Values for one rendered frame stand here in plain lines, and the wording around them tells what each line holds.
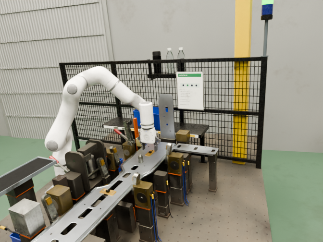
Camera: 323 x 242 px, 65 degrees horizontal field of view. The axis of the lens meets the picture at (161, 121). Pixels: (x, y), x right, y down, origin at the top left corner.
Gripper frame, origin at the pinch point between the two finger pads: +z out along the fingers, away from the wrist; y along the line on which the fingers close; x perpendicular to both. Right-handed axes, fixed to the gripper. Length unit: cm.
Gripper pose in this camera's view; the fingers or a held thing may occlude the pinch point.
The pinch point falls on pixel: (149, 149)
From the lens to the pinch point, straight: 170.0
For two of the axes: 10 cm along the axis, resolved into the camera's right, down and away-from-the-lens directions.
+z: 0.7, 9.4, 3.2
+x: 4.3, -3.2, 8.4
